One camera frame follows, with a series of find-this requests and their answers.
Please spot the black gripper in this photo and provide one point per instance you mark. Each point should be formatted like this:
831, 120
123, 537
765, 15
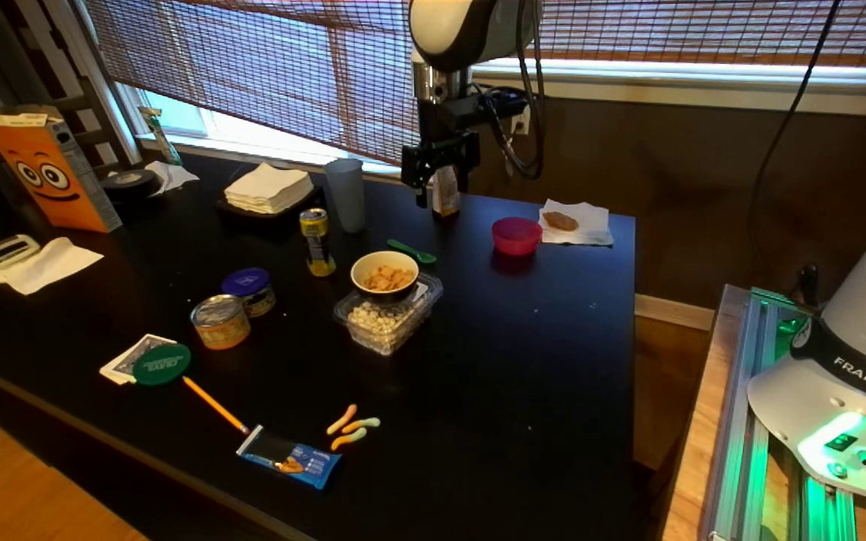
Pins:
450, 151

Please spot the red orange plastic bowl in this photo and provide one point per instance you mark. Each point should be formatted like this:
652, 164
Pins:
516, 238

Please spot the square cereal pieces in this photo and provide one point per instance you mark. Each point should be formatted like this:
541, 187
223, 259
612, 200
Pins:
389, 277

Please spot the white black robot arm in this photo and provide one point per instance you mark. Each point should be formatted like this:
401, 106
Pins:
451, 26

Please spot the white ceramic bowl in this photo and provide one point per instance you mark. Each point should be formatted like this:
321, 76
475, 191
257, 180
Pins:
363, 271

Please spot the open jar with yellowish contents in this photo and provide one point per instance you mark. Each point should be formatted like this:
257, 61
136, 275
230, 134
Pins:
221, 321

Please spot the white bottle brown label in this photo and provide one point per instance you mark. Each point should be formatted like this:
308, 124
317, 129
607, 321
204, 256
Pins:
447, 200

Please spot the green plastic spoon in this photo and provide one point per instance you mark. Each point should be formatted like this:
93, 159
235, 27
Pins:
416, 254

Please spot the grey plastic cup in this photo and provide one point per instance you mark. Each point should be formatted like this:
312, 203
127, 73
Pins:
348, 195

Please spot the brown round cookie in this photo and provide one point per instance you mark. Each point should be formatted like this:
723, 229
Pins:
562, 220

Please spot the spice jar with dark lid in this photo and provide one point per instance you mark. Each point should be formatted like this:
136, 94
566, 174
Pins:
317, 245

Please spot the clear plastic food container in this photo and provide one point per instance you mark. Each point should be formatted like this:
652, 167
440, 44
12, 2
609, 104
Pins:
389, 325

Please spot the white paper napkin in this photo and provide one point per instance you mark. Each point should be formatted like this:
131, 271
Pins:
595, 225

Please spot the brown bamboo window blind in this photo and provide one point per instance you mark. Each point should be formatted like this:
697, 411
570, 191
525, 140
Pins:
272, 71
713, 30

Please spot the jar with blue lid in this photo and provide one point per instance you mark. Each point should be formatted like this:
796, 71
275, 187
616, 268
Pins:
251, 290

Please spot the pink orange gummy worm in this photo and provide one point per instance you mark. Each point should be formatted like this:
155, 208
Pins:
340, 418

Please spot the crumpled white tissue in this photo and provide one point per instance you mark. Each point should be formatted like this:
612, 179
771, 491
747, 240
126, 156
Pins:
171, 179

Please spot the white window sill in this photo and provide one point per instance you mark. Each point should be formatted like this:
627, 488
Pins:
705, 86

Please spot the blue snack packet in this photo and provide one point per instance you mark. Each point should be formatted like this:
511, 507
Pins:
286, 457

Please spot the yellow pencil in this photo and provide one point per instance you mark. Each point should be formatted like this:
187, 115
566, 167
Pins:
215, 403

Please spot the orange cereal box with face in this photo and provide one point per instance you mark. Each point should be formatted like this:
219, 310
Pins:
51, 174

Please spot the white folded paper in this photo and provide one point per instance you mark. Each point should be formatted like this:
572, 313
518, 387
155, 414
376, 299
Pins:
46, 264

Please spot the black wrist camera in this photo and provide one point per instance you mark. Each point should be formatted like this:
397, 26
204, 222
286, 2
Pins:
499, 110

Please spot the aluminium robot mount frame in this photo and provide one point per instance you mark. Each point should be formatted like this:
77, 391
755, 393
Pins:
736, 422

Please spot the white ladder frame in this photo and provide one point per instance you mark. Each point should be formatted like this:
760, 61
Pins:
60, 61

